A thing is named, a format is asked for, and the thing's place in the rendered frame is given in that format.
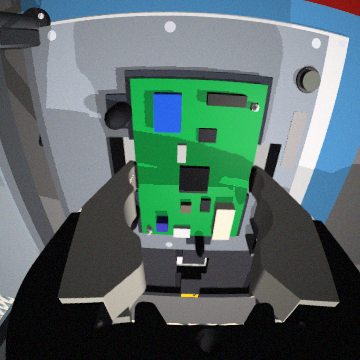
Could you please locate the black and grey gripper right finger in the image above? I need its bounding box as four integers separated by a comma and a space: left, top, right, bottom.
249, 165, 360, 360

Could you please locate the green circuit board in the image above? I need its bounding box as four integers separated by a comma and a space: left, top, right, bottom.
130, 78, 268, 240

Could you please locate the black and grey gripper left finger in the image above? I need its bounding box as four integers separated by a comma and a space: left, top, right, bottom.
6, 160, 146, 360

